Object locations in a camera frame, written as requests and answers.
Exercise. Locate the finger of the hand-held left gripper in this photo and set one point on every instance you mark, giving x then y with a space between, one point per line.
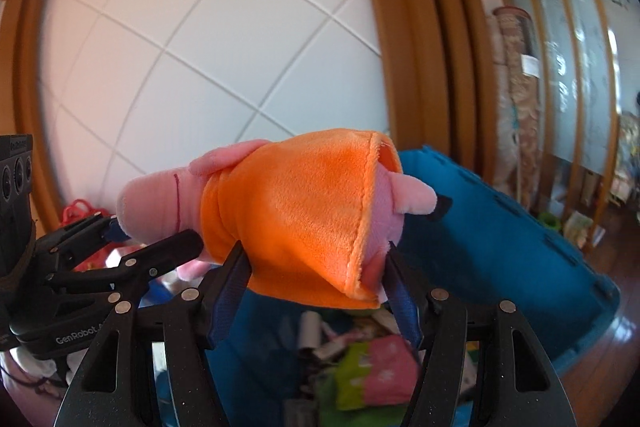
165 252
114 231

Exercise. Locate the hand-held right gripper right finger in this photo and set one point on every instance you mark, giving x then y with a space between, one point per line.
405 307

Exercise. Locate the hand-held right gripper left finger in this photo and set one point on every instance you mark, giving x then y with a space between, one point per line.
225 302

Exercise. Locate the pink wipes packet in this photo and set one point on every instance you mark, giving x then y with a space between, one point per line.
390 372

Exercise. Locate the pink pig plush orange dress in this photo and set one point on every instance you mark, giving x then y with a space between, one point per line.
290 217

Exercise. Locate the pink pig plush red dress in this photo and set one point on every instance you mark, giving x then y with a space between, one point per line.
192 269

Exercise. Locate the red bear-face case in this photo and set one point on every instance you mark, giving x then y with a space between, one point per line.
75 212

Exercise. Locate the white paper roll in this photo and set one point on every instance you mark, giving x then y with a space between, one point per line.
310 329

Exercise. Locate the green wipes packet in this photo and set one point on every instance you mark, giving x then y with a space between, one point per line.
347 382

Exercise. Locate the blue foam puzzle mat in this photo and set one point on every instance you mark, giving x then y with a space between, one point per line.
500 257

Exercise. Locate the green toy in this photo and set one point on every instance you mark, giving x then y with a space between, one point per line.
551 219

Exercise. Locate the leaning picture book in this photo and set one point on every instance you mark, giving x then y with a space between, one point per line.
582 229

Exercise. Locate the rolled patterned rug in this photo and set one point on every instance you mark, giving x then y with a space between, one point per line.
517 107

